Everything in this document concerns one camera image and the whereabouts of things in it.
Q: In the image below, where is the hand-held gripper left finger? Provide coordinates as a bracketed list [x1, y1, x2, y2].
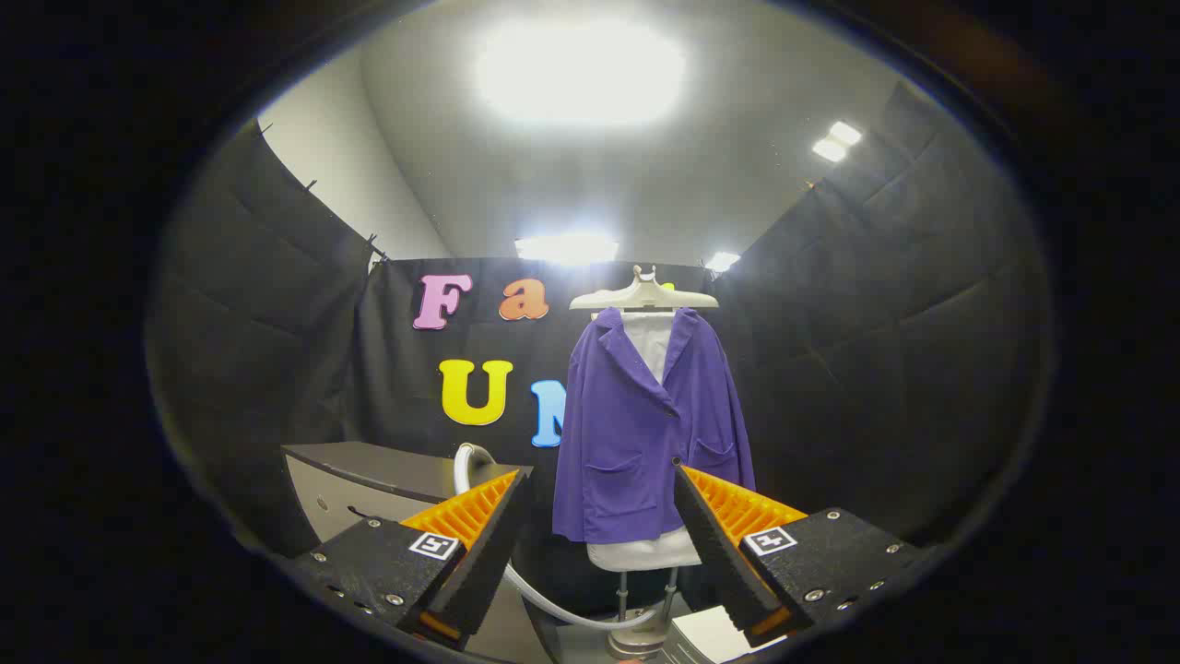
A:
[293, 466, 536, 651]

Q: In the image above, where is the metal stand with poles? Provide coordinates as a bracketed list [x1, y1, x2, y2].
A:
[608, 567, 680, 658]

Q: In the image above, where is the grey cabinet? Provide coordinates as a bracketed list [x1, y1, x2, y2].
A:
[281, 441, 554, 664]

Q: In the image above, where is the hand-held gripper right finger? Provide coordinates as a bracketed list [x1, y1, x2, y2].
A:
[673, 461, 923, 646]

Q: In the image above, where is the purple jacket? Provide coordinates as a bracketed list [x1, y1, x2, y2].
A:
[551, 307, 757, 545]

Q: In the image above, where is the white box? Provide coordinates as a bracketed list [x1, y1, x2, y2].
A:
[664, 606, 786, 664]

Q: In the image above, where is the white clothes hanger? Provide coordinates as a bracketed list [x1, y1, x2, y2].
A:
[569, 265, 719, 312]

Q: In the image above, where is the large ceiling light panel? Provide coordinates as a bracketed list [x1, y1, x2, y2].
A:
[475, 18, 688, 127]

